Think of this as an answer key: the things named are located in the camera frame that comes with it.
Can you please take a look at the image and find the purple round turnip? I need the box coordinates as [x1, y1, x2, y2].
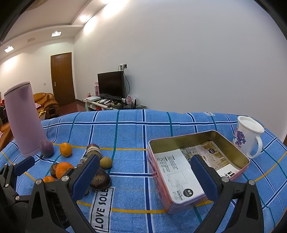
[39, 140, 54, 157]

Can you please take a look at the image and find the large orange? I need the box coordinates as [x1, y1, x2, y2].
[55, 162, 74, 180]

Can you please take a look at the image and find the small orange tangerine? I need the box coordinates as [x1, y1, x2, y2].
[59, 143, 72, 157]

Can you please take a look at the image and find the dark mangosteen shell half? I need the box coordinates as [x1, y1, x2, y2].
[90, 168, 111, 191]

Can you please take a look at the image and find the small yellow-green fruit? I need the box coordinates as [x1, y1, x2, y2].
[100, 157, 113, 169]

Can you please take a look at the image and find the purple cut yam piece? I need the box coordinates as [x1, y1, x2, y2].
[77, 143, 103, 167]

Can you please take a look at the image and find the purple electric kettle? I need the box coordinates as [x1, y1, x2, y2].
[4, 82, 46, 156]

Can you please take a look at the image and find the orange leather armchair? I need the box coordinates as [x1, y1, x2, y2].
[33, 93, 60, 119]

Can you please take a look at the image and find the blue plaid tablecloth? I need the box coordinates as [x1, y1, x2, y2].
[14, 110, 286, 232]

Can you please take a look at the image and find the white floral mug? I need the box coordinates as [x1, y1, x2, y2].
[232, 116, 265, 159]

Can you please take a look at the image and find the pink metal tin box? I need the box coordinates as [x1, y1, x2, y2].
[148, 130, 250, 215]

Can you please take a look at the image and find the white tv stand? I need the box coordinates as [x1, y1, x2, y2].
[83, 96, 147, 111]

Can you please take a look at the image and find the brown wooden door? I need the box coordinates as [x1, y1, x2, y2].
[51, 52, 75, 107]

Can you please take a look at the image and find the black flat television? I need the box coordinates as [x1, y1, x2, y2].
[97, 71, 125, 98]

